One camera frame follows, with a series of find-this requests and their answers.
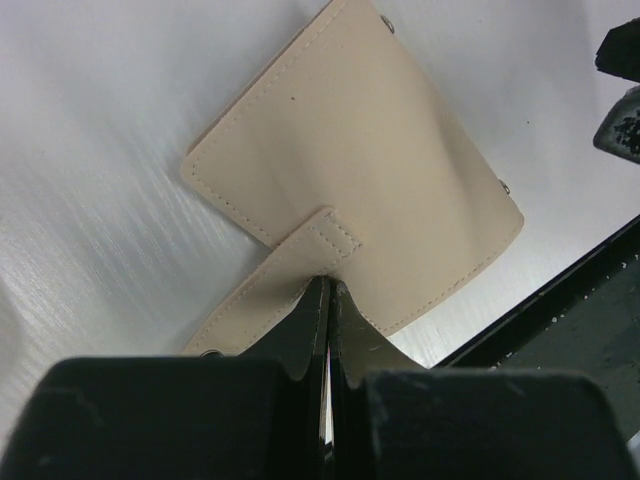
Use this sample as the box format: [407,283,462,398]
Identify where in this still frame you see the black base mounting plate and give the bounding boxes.
[437,214,640,401]

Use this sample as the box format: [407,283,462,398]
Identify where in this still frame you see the beige card holder wallet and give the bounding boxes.
[180,1,524,355]

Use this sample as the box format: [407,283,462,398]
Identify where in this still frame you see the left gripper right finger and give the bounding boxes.
[329,281,639,479]

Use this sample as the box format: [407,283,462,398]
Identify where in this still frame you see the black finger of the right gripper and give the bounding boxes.
[593,87,639,164]

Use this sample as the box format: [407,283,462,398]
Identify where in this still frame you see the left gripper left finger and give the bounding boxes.
[1,277,330,479]

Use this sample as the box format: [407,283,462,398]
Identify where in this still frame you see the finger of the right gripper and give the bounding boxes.
[595,18,640,83]

